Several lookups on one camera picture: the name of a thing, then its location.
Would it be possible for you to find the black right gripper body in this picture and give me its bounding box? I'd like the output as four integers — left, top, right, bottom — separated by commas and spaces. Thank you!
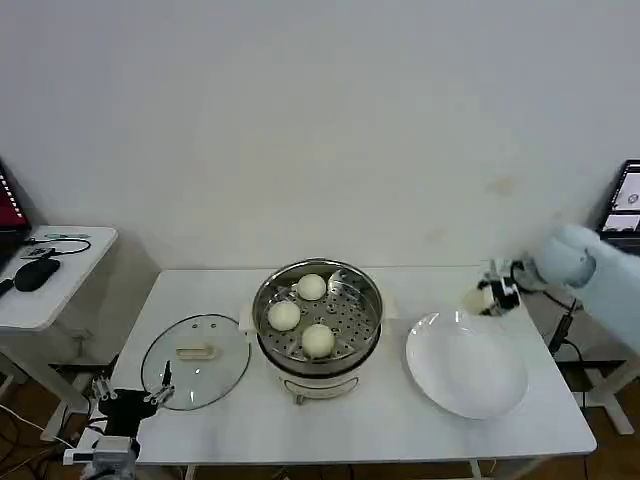
491, 281, 523, 317

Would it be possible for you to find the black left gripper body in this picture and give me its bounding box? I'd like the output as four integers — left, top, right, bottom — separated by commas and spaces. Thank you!
96, 388, 160, 437

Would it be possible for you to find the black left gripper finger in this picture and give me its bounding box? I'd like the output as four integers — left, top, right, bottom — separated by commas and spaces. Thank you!
90, 375, 120, 402
143, 359, 177, 406

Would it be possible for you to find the white steamed bun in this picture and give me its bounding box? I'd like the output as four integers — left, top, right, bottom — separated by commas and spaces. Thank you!
267, 301, 302, 333
461, 288, 494, 316
301, 323, 336, 359
297, 273, 328, 302

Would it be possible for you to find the round glass pot lid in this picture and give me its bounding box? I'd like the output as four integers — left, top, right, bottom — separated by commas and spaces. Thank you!
140, 313, 252, 413

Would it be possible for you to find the white round plate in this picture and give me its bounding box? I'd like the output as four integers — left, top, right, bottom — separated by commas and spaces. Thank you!
405, 310, 530, 420

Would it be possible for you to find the white side table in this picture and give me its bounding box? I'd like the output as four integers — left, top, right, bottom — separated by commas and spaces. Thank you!
0, 225, 120, 442

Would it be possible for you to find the white side desk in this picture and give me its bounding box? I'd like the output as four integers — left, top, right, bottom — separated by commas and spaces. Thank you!
519, 284, 640, 436

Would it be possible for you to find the black computer mouse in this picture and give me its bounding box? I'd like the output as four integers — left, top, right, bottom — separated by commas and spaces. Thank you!
13, 259, 62, 293

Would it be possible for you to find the steel steamer basket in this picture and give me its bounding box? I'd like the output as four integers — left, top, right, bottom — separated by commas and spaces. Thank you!
251, 257, 385, 362

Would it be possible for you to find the black laptop with red screen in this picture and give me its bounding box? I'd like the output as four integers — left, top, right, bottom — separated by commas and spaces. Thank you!
0, 156, 34, 274

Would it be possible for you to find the black hanging cable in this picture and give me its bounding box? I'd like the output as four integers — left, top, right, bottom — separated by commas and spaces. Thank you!
546, 292, 584, 355

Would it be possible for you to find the white floor cable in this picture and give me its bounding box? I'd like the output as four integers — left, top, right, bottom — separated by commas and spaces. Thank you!
0, 401, 81, 449

